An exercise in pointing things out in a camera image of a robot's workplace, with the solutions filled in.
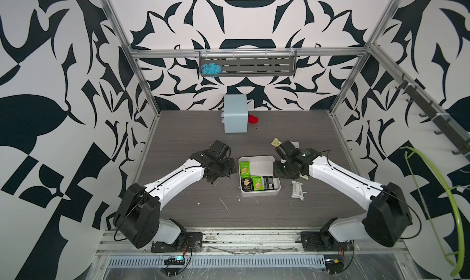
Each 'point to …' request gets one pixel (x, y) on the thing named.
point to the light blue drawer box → (235, 114)
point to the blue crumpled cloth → (211, 68)
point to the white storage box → (261, 165)
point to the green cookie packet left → (245, 167)
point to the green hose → (447, 254)
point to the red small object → (253, 119)
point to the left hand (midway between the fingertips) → (225, 167)
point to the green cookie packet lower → (257, 183)
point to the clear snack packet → (297, 191)
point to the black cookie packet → (246, 184)
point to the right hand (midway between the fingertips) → (274, 170)
